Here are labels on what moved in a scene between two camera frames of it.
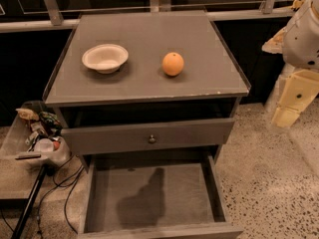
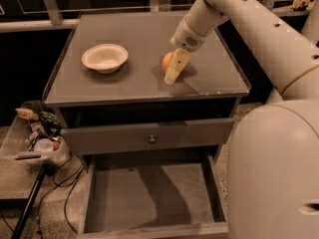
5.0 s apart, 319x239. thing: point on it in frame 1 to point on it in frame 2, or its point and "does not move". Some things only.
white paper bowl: x=105 y=58 does not move
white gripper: x=301 y=39 to x=184 y=37
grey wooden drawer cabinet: x=146 y=89 does not move
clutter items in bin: x=45 y=130 does not move
